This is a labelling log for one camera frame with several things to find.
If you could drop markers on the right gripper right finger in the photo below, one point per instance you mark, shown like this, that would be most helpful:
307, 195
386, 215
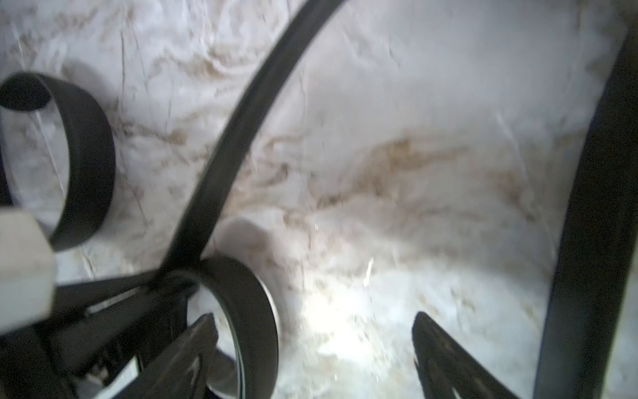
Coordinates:
445, 369

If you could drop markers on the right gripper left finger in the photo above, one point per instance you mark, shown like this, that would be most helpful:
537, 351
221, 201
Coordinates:
182, 369

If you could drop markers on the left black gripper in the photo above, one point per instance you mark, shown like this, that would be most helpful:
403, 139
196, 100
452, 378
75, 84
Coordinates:
144, 342

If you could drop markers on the black belt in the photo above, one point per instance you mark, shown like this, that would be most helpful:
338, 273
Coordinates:
91, 151
243, 298
597, 244

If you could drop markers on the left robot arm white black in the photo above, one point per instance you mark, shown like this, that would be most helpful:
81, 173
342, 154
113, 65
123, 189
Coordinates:
30, 296

